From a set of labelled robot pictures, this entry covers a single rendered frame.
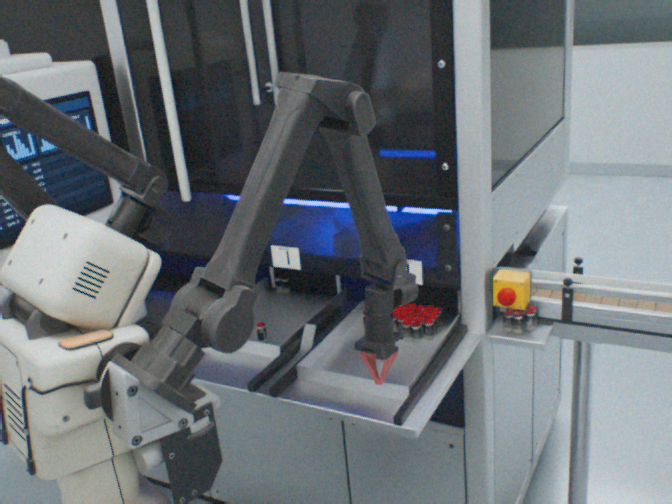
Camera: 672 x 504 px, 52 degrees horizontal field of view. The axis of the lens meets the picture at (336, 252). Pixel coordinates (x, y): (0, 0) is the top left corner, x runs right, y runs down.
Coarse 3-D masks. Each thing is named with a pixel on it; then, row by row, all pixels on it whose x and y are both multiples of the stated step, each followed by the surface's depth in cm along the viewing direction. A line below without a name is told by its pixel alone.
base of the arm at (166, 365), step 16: (160, 336) 95; (176, 336) 94; (144, 352) 94; (160, 352) 93; (176, 352) 94; (192, 352) 95; (128, 368) 93; (144, 368) 92; (160, 368) 92; (176, 368) 93; (192, 368) 96; (144, 384) 90; (160, 384) 89; (176, 384) 93; (176, 400) 92
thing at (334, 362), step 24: (360, 312) 175; (336, 336) 164; (360, 336) 165; (312, 360) 154; (336, 360) 156; (360, 360) 155; (408, 360) 153; (432, 360) 149; (336, 384) 145; (360, 384) 142; (384, 384) 140; (408, 384) 138
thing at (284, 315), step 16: (256, 288) 193; (272, 288) 197; (256, 304) 188; (272, 304) 187; (288, 304) 186; (304, 304) 185; (320, 304) 184; (336, 304) 181; (256, 320) 179; (272, 320) 178; (288, 320) 177; (304, 320) 176; (256, 336) 170; (272, 336) 170; (288, 336) 169; (256, 352) 162; (272, 352) 159
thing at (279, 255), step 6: (276, 246) 181; (276, 252) 182; (282, 252) 181; (288, 252) 180; (294, 252) 179; (276, 258) 182; (282, 258) 181; (294, 258) 179; (276, 264) 183; (282, 264) 182; (294, 264) 180
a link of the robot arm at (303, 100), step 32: (288, 96) 100; (320, 96) 99; (288, 128) 98; (256, 160) 100; (288, 160) 100; (256, 192) 98; (256, 224) 98; (224, 256) 99; (256, 256) 100; (192, 288) 101; (224, 288) 97; (224, 320) 96; (224, 352) 98
